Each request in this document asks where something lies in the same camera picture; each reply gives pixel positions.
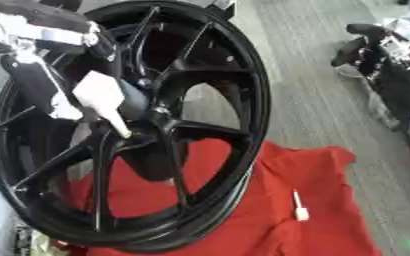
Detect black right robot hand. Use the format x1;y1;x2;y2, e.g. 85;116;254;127
329;23;401;80

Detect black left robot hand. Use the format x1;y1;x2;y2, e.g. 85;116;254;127
0;31;153;121

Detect white pin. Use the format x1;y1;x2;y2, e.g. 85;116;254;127
289;188;312;222
72;70;135;139

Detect black spoked wheel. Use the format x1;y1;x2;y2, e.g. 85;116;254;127
0;0;274;254

